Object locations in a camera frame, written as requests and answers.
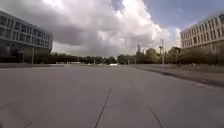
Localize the distant building with tower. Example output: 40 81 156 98
117 43 146 65

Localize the grey paved plaza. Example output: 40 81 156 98
0 64 224 128

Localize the dark raised ground strip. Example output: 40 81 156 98
132 64 224 89

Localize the grey glass-fronted building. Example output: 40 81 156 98
0 9 54 64

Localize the pale pole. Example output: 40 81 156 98
159 38 166 65

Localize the row of green trees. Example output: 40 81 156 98
143 46 224 66

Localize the row of dark trees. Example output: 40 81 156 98
0 48 118 65

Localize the pale building with many windows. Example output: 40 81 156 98
179 13 224 55

